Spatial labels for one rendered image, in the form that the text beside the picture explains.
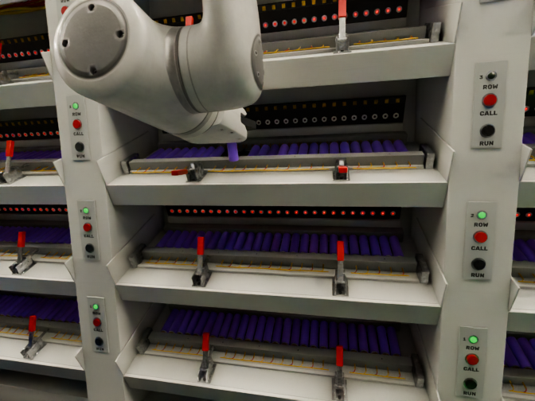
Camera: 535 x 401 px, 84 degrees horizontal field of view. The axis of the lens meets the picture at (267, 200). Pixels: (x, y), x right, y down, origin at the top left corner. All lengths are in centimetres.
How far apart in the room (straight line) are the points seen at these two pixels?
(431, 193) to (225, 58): 39
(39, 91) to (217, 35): 55
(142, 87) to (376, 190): 38
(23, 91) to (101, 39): 53
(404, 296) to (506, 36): 42
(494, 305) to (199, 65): 54
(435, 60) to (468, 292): 36
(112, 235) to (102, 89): 45
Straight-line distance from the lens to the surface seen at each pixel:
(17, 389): 109
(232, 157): 56
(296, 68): 53
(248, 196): 54
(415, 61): 55
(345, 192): 51
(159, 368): 77
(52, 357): 92
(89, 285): 74
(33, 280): 84
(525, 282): 69
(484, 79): 56
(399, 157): 56
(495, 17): 59
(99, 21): 29
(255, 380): 70
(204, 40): 28
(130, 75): 26
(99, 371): 82
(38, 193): 79
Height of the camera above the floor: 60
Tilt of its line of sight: 7 degrees down
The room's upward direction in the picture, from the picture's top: 1 degrees counter-clockwise
